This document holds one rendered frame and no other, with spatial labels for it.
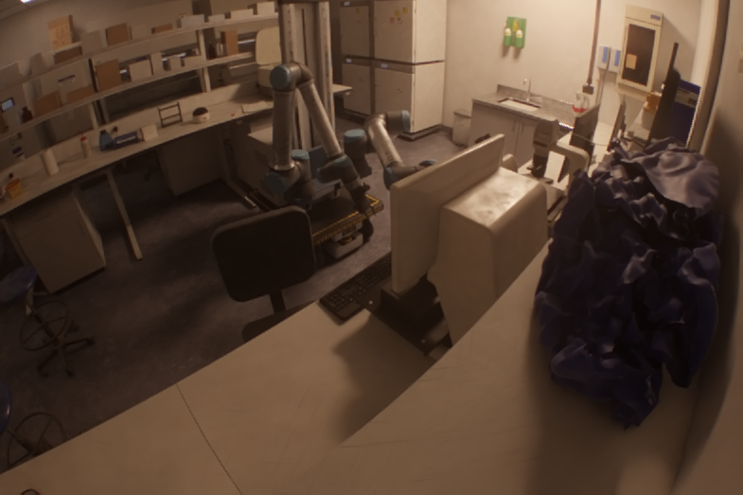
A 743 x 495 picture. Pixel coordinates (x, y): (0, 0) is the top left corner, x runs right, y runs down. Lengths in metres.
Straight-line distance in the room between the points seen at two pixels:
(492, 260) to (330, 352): 0.60
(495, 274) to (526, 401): 0.35
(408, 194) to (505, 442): 0.47
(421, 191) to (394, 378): 0.57
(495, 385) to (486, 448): 0.09
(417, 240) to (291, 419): 0.59
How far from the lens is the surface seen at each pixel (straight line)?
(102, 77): 3.37
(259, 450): 1.00
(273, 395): 1.06
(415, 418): 0.43
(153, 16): 5.24
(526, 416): 0.46
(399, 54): 4.44
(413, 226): 0.73
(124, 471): 1.14
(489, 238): 0.71
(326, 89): 2.37
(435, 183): 0.74
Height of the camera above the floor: 1.66
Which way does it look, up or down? 33 degrees down
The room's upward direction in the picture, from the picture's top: 1 degrees counter-clockwise
